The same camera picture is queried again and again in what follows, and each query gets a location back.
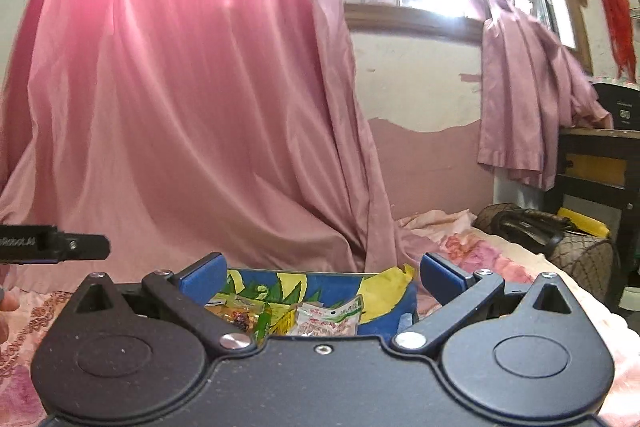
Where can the grey tray with dinosaur liner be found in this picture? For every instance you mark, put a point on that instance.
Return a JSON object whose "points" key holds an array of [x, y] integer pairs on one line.
{"points": [[387, 307]]}

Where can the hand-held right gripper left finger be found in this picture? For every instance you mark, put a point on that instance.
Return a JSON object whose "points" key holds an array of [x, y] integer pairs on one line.
{"points": [[202, 279]]}

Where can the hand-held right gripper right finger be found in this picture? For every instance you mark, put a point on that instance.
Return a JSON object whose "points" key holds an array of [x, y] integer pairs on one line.
{"points": [[442, 277]]}

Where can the gold snack packet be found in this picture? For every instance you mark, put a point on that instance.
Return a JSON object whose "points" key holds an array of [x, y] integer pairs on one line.
{"points": [[240, 314]]}

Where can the black box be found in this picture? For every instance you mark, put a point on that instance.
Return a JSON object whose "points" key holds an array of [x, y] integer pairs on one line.
{"points": [[620, 107]]}

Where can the white and green snack packet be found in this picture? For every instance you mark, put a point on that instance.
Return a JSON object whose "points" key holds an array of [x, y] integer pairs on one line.
{"points": [[325, 319]]}

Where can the black mesh basket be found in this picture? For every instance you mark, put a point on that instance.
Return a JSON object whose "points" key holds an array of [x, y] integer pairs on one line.
{"points": [[590, 267]]}

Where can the small tied pink curtain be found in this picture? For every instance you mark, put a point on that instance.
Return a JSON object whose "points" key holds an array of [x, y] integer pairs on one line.
{"points": [[520, 107]]}

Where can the large pink curtain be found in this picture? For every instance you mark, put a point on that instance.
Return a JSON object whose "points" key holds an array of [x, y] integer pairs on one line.
{"points": [[175, 82]]}

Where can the yellow-green snack bar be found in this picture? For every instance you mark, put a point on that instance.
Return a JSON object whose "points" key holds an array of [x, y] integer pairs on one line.
{"points": [[262, 322]]}

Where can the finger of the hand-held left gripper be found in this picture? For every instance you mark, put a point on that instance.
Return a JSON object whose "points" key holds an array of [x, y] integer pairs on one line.
{"points": [[85, 247]]}

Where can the red hanging decoration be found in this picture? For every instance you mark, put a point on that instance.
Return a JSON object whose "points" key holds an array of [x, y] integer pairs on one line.
{"points": [[617, 17]]}

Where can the person's left hand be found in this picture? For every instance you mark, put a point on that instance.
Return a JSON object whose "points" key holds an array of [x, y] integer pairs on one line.
{"points": [[6, 307]]}

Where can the floral pink bedsheet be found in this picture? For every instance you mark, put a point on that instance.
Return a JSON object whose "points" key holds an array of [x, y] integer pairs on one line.
{"points": [[500, 257]]}

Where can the yellow flat item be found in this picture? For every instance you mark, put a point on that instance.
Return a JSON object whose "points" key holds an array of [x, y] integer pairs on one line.
{"points": [[582, 221]]}

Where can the black and wooden desk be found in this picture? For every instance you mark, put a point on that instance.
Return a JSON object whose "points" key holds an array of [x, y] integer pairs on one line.
{"points": [[590, 147]]}

